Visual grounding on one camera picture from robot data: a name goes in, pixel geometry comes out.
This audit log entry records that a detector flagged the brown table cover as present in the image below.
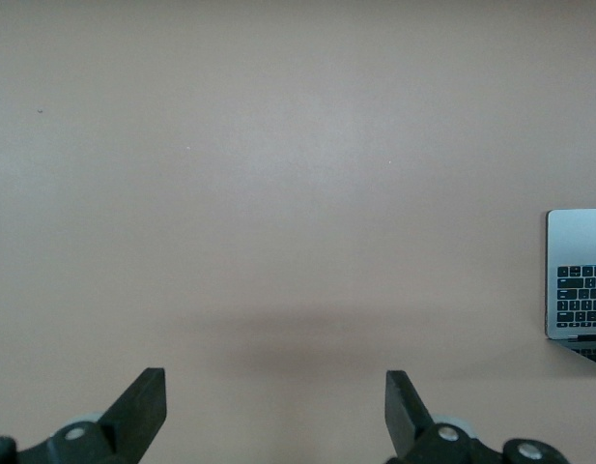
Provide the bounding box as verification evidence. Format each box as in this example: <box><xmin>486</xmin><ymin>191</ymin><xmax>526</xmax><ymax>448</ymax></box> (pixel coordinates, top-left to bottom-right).
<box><xmin>0</xmin><ymin>0</ymin><xmax>596</xmax><ymax>464</ymax></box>

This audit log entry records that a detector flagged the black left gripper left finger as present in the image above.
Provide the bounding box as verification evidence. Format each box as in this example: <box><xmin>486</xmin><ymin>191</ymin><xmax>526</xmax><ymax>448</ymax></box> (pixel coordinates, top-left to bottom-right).
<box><xmin>0</xmin><ymin>367</ymin><xmax>168</xmax><ymax>464</ymax></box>

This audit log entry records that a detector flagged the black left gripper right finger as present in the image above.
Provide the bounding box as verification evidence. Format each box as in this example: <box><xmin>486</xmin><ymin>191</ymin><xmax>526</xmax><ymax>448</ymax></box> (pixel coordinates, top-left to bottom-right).
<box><xmin>384</xmin><ymin>370</ymin><xmax>569</xmax><ymax>464</ymax></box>

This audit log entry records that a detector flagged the silver grey laptop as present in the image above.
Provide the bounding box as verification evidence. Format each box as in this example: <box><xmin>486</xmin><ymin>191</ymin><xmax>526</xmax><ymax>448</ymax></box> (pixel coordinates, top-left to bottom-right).
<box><xmin>545</xmin><ymin>208</ymin><xmax>596</xmax><ymax>368</ymax></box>

